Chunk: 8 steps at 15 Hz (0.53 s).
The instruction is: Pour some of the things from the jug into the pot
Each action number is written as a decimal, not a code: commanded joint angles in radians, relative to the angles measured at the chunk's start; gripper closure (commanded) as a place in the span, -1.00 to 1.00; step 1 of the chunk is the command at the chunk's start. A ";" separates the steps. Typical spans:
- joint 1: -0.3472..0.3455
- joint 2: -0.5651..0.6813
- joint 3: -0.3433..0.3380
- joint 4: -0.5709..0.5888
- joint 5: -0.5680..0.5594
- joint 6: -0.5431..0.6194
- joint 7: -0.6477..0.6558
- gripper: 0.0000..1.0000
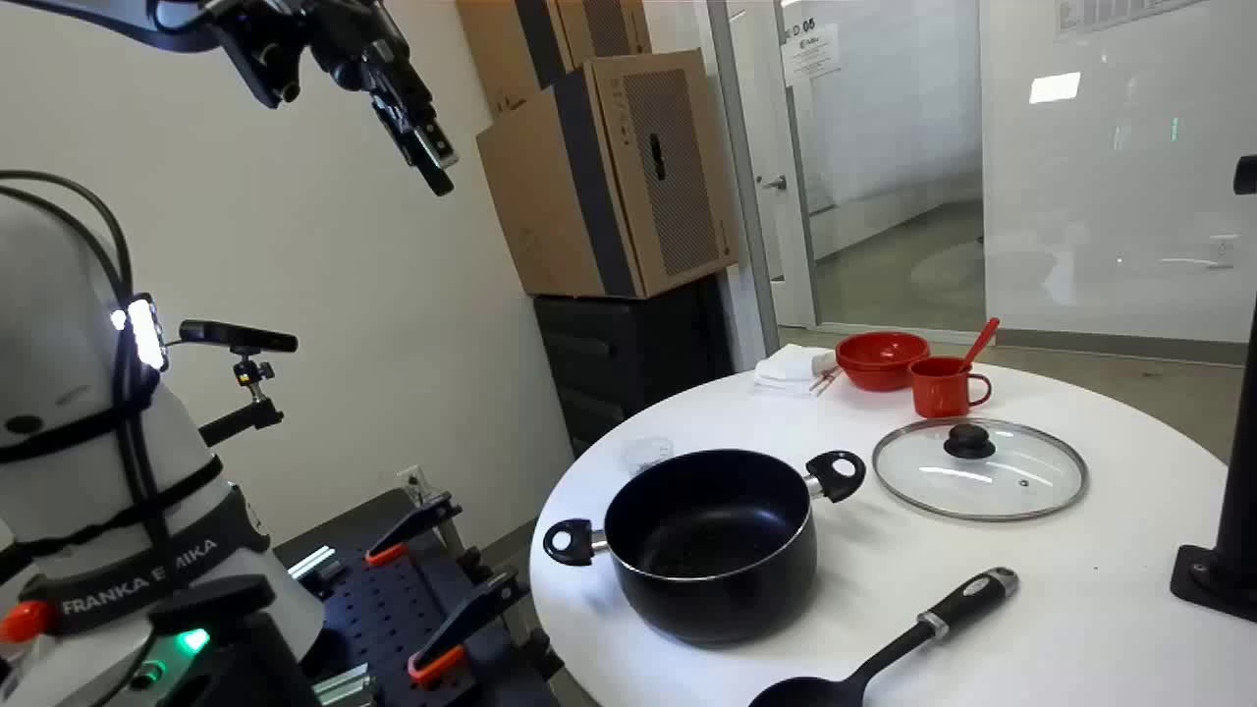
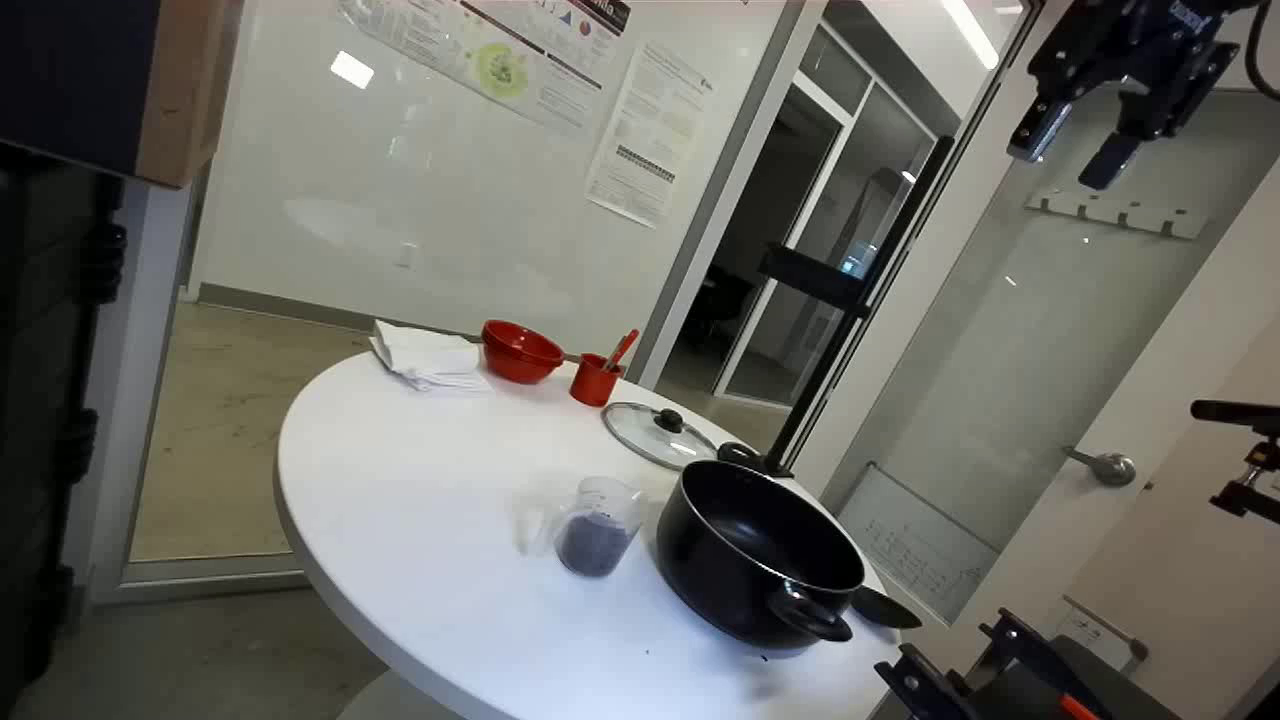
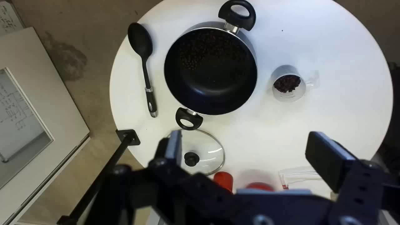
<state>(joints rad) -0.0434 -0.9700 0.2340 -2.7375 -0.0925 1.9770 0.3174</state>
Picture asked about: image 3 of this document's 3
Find black two-handled cooking pot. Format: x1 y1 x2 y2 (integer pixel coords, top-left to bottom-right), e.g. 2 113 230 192
162 0 259 131

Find glass lid with black knob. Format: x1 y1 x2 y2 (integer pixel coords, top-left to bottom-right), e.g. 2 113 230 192
179 128 226 176

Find white cabinet with grey panel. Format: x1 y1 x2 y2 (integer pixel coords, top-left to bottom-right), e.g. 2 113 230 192
0 26 91 225

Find clear plastic measuring jug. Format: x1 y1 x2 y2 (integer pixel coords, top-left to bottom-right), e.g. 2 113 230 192
269 63 322 102

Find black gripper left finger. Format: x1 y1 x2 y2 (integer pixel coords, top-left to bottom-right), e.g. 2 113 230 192
155 128 185 166

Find black plastic ladle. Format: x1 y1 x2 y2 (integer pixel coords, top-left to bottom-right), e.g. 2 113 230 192
126 21 160 118

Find black table leg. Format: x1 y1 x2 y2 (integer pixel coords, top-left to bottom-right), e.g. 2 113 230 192
55 128 141 225

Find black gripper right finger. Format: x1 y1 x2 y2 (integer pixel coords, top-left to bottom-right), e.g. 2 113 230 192
305 130 364 195

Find red bowl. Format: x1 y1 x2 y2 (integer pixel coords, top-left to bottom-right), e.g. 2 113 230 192
236 167 281 192

